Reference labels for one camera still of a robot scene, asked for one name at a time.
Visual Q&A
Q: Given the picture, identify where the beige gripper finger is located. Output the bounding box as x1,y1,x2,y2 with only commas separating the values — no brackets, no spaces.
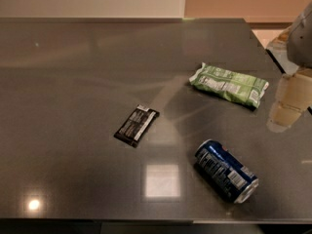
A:
266,101,303,133
275,67,312,112

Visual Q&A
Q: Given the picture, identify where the black rxbar chocolate bar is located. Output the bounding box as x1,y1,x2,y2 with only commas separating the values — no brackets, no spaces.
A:
114,104,160,147

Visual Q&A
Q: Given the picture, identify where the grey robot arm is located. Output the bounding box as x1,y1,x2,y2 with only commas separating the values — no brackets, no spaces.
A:
267,2,312,133

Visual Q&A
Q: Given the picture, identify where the green snack bag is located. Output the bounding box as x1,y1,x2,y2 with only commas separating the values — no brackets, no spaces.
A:
189,62,269,108

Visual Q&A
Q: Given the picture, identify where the blue soda can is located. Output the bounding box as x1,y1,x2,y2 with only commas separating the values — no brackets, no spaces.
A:
195,139,259,204

